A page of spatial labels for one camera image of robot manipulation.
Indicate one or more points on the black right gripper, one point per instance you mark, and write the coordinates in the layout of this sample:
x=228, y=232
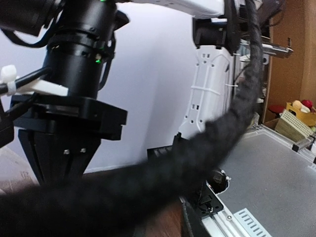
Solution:
x=60, y=134

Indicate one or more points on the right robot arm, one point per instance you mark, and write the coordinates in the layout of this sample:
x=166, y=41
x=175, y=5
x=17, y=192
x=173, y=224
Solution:
x=216, y=35

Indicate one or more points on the beige perforated crate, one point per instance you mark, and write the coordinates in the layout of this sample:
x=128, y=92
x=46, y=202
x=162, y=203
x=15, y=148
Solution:
x=292, y=128

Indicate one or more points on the yellow crate with toys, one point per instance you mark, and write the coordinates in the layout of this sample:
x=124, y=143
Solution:
x=308, y=118

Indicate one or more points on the front aluminium frame rail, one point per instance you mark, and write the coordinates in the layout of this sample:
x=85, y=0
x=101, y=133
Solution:
x=271, y=190

